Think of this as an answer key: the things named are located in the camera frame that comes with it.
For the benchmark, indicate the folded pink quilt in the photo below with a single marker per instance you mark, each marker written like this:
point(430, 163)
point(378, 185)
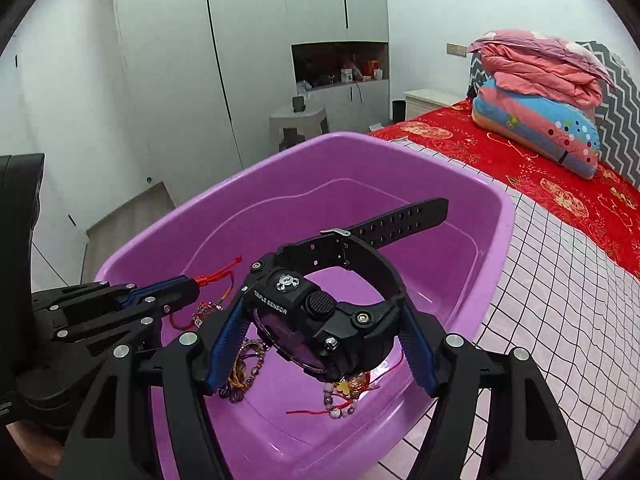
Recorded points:
point(540, 75)

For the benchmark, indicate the red patterned bedsheet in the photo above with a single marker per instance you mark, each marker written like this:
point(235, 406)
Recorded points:
point(500, 160)

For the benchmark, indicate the yellow flower charm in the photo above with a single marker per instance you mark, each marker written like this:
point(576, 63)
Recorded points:
point(342, 387)

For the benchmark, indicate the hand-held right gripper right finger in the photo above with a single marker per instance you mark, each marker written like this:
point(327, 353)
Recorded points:
point(417, 355)

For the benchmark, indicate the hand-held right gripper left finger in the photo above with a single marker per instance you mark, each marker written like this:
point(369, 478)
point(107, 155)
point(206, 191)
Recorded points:
point(227, 340)

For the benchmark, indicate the white wardrobe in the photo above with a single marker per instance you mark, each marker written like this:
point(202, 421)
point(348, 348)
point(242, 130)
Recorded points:
point(250, 35)

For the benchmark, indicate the white nightstand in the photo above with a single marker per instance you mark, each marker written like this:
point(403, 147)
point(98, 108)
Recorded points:
point(430, 102)

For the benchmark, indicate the white jar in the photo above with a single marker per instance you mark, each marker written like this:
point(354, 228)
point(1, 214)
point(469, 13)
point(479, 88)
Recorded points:
point(346, 76)

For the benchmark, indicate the purple plastic basin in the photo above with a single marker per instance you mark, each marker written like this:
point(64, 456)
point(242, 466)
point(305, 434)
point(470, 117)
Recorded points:
point(225, 240)

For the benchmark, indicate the black cylinder bin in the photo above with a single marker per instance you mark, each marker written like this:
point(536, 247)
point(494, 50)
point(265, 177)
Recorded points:
point(398, 111)

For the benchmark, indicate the grey chevron pillow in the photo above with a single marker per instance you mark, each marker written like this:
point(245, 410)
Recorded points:
point(620, 125)

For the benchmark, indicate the orange box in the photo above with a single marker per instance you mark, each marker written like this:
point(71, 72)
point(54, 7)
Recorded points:
point(371, 67)

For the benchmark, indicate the colourful dotted pillow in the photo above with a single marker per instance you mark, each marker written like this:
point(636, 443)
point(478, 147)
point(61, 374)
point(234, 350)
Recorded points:
point(540, 130)

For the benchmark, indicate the grey plastic stool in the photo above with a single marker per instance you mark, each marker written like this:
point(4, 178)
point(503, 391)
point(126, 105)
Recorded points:
point(300, 122)

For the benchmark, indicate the black wrist watch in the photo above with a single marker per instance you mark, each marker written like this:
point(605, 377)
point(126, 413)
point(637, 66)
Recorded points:
point(330, 320)

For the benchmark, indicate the wall switch plate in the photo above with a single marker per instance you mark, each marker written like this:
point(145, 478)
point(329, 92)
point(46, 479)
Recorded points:
point(456, 49)

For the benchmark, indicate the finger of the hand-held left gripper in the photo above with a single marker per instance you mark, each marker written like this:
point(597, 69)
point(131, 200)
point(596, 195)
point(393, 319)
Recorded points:
point(150, 292)
point(115, 325)

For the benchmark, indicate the pink checked blanket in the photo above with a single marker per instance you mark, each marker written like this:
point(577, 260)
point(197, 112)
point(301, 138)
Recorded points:
point(550, 310)

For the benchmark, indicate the small black device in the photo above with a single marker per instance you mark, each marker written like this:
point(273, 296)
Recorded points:
point(299, 104)

